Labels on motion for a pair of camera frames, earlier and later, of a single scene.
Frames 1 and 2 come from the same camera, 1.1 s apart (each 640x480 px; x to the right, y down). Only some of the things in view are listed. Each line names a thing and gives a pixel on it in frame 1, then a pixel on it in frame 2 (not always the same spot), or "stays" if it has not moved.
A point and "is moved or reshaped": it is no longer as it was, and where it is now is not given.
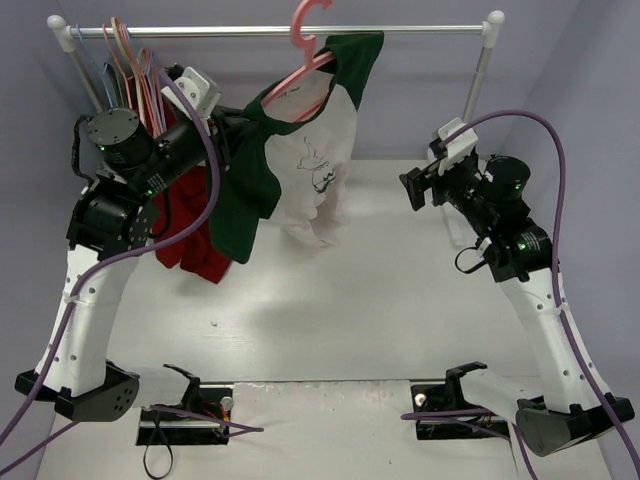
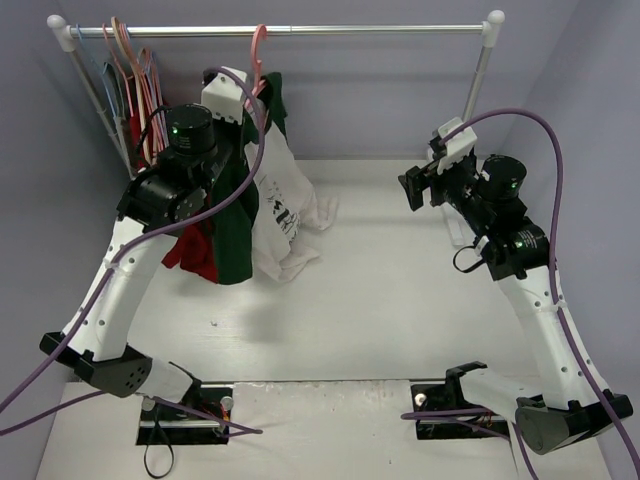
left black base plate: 159,428 stays
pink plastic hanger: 312,64 → 256,82
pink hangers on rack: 138,77 stays
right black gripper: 432,182 stays
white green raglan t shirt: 297,147 is moved or reshaped
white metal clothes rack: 66,33 stays
